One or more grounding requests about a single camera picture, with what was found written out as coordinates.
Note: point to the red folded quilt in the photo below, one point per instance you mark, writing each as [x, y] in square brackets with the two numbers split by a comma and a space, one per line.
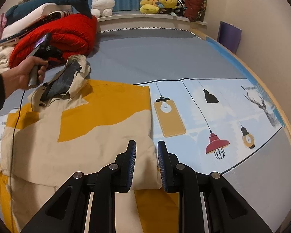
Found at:
[73, 35]

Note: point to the beige and yellow hooded garment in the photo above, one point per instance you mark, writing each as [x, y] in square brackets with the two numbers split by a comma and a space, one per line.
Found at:
[83, 129]

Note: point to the dark red plush cushion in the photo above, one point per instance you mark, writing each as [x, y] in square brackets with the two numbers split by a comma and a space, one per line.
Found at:
[194, 9]

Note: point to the person's left hand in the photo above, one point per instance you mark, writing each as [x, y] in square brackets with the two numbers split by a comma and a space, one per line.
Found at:
[18, 77]

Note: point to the blue shark plush toy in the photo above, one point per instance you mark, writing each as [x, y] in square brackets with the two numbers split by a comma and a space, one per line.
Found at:
[21, 10]

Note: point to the lamp print bed sheet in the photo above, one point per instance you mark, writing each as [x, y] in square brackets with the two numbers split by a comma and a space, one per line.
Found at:
[209, 110]

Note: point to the cream folded blanket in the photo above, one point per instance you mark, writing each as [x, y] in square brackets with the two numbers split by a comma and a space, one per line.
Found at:
[5, 52]

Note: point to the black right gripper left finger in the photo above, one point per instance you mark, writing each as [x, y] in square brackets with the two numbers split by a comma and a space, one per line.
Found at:
[115, 177]

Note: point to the purple box by wall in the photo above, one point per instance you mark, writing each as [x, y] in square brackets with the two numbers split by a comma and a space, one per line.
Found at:
[229, 36]

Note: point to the yellow plush toys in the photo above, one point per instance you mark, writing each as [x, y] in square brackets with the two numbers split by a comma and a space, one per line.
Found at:
[158, 7]

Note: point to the white plush toy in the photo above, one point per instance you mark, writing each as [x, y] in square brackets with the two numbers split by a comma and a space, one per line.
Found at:
[102, 8]

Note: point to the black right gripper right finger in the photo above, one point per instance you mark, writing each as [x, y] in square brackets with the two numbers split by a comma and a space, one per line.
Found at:
[188, 184]

